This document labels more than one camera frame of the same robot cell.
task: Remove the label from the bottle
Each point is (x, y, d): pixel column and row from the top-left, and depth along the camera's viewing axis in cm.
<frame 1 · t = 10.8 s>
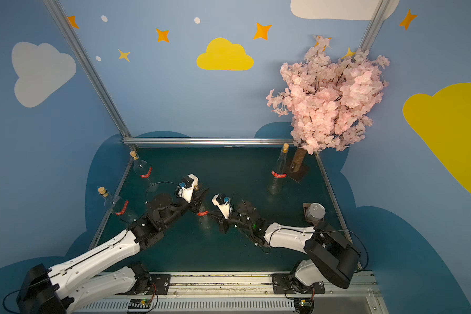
left hand: (203, 183, 73), fingers open
right hand: (211, 211, 78), fingers closed
centre clear glass bottle: (205, 221, 90), point 3 cm above the table
centre bottle red label: (203, 214, 78), point 17 cm above the table
right clear glass bottle: (275, 188, 106), on the table
right bottle red label: (278, 175, 90), point 17 cm above the table
far left clear glass bottle: (143, 169, 90), point 18 cm above the table
near left clear glass bottle: (118, 205, 81), point 15 cm above the table

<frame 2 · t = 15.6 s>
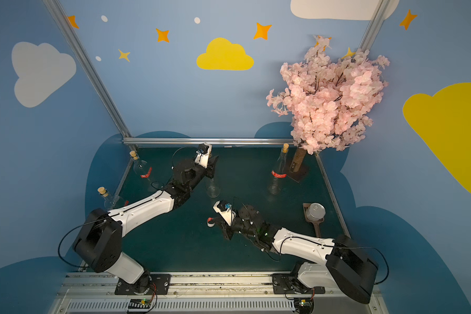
left hand: (213, 151, 81), fingers open
right hand: (216, 216, 76), fingers closed
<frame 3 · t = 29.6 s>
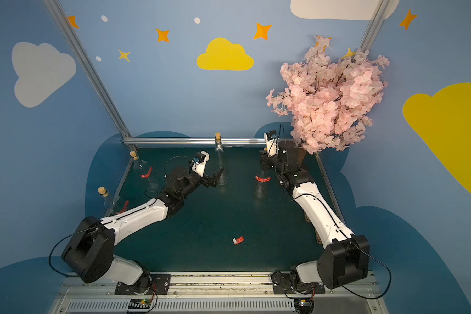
left hand: (213, 160, 80), fingers open
right hand: (266, 148, 80), fingers open
centre bottle red label: (238, 241, 87), on the table
right clear glass bottle: (261, 190, 101), point 3 cm above the table
right bottle red label: (263, 180, 89), point 16 cm above the table
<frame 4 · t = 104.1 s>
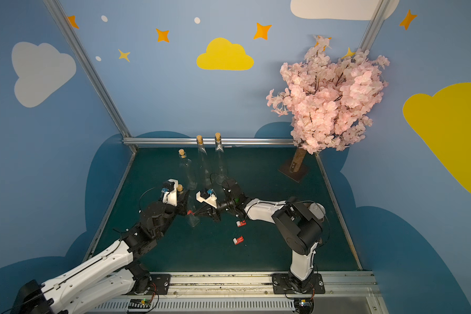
left hand: (184, 188, 77), fingers open
right hand: (198, 211, 80), fingers closed
right bottle red label: (241, 224, 92), on the table
far left clear glass bottle: (186, 163, 90), point 20 cm above the table
near left clear glass bottle: (192, 218, 88), point 7 cm above the table
